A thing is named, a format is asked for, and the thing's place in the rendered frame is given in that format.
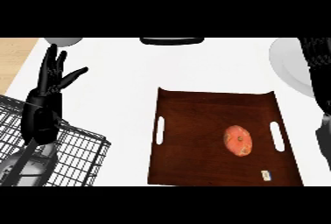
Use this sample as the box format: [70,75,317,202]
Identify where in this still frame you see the black flat object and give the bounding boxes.
[140,37,207,46]

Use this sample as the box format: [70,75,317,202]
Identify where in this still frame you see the grey round object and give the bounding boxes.
[43,37,85,48]

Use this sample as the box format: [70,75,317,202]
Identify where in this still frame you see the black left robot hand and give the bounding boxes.
[36,43,91,97]

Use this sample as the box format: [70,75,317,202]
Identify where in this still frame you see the white plate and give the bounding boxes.
[268,37,318,99]

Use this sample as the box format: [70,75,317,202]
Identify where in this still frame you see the black wire basket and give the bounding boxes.
[0,94,113,187]

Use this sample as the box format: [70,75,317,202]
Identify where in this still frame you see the dark brown wooden tray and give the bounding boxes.
[147,87,306,187]

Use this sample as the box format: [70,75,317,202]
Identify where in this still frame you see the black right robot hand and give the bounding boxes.
[296,37,331,117]

